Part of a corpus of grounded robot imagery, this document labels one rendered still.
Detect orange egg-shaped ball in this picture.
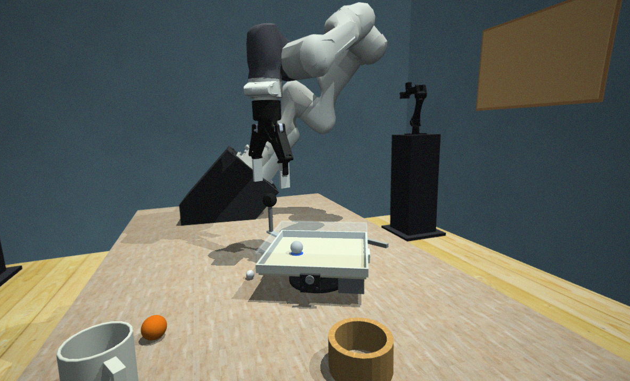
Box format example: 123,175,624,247
141,315,167,340

